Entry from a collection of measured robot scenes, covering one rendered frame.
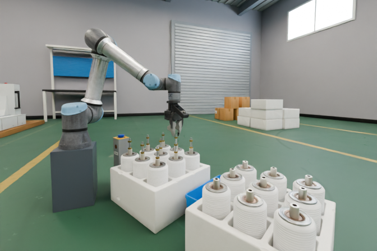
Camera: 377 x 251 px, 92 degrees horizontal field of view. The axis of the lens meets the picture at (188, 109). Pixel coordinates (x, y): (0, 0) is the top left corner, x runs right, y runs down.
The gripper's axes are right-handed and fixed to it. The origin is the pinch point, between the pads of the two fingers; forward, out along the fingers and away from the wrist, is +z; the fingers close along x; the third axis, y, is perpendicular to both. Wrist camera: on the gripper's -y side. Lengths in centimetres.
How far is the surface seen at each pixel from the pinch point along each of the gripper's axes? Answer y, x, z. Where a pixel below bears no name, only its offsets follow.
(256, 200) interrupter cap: -58, 20, 9
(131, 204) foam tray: -2.8, 31.1, 28.6
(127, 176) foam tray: 1.2, 31.1, 16.5
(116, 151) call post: 28.0, 24.1, 11.2
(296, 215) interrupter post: -68, 21, 8
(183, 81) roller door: 365, -361, -78
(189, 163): -14.0, 3.3, 13.2
